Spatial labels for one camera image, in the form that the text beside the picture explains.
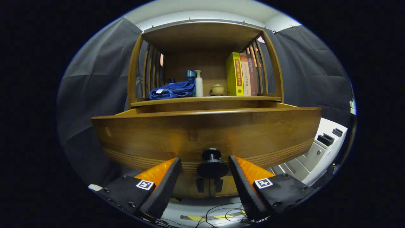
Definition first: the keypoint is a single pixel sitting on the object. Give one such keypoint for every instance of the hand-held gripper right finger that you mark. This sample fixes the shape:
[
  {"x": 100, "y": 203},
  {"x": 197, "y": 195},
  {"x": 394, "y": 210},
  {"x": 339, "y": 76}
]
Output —
[{"x": 243, "y": 190}]

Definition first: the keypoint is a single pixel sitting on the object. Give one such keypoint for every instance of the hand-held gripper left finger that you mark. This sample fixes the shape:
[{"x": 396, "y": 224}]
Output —
[{"x": 167, "y": 190}]

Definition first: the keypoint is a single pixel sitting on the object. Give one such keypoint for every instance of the wooden drawer with black knob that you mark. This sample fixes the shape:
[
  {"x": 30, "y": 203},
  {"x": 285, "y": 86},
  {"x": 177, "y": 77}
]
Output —
[{"x": 190, "y": 133}]

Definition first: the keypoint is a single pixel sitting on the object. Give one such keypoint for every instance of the wooden cabinet door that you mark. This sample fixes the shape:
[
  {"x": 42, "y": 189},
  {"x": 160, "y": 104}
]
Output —
[
  {"x": 186, "y": 186},
  {"x": 227, "y": 186}
]

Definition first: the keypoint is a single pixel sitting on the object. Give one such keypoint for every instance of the white drawer unit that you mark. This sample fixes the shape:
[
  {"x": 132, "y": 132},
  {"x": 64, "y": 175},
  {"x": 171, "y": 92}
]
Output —
[{"x": 319, "y": 152}]

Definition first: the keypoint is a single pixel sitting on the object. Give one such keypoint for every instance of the wooden countertop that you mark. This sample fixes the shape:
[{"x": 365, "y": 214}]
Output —
[{"x": 205, "y": 98}]

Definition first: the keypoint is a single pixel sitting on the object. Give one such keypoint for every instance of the wooden cabinet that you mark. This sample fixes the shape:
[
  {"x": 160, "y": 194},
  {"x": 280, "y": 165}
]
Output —
[{"x": 202, "y": 41}]

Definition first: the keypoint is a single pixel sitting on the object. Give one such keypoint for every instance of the yellow and black floor tape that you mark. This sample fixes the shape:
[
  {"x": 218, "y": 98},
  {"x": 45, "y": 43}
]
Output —
[{"x": 196, "y": 218}]

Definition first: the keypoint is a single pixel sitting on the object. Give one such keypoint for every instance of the folded blue towel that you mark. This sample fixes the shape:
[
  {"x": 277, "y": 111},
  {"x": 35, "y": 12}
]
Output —
[{"x": 174, "y": 90}]

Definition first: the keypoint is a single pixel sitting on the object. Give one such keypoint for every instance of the beige lidded teacup with saucer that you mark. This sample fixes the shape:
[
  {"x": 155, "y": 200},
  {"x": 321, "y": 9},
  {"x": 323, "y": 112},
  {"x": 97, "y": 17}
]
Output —
[{"x": 217, "y": 89}]

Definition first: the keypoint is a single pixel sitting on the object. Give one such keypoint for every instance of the white pump bottle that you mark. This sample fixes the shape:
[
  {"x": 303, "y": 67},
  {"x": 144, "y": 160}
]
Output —
[{"x": 199, "y": 87}]

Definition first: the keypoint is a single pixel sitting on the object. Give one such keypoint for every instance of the orange and white book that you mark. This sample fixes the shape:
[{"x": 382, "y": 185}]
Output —
[{"x": 245, "y": 76}]

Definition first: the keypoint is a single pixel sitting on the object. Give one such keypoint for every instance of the brown book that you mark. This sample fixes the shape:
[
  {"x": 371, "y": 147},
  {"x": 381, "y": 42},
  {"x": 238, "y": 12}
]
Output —
[{"x": 253, "y": 76}]

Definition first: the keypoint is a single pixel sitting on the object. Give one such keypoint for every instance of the yellow book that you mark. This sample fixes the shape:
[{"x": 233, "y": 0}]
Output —
[{"x": 232, "y": 76}]

